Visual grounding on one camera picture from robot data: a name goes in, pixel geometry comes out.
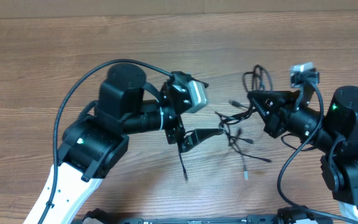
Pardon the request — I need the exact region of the black multi-head charging cable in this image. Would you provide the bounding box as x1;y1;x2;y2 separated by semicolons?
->
177;99;273;182

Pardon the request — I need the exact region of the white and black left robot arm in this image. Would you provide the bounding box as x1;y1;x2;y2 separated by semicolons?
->
25;59;222;223

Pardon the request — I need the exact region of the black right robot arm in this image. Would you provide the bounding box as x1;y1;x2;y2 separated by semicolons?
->
247;83;358;223

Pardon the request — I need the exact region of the cardboard back panel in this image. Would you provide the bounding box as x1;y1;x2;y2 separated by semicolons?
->
0;0;358;19

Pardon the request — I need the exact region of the black right camera cable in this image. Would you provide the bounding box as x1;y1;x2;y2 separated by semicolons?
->
277;79;358;224

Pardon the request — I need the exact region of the black camera cable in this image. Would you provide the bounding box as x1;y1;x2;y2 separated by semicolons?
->
37;58;209;224
277;79;358;224

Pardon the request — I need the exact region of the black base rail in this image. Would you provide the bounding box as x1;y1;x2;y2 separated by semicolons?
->
71;207;334;224

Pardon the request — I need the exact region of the black left camera cable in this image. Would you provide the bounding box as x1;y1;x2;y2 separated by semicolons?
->
37;58;209;224

